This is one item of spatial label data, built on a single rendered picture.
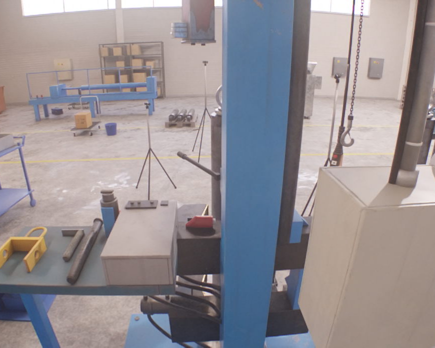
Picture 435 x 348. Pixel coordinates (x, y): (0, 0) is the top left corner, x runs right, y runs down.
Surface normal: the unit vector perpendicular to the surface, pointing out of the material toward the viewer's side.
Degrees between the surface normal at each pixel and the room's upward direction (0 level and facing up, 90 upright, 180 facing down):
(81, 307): 0
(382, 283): 90
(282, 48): 90
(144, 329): 0
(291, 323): 90
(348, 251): 90
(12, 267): 0
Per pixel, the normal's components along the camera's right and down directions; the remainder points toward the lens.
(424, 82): -0.50, 0.33
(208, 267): 0.07, 0.37
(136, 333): 0.00, -0.93
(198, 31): 0.41, 0.34
